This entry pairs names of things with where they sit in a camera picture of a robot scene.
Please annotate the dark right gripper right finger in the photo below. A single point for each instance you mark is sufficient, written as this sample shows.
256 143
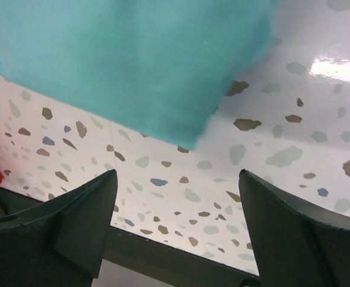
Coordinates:
295 242

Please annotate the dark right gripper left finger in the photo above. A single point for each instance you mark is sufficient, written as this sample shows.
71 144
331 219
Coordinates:
60 242

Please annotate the teal t shirt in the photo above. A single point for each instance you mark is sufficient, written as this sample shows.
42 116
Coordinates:
160 68

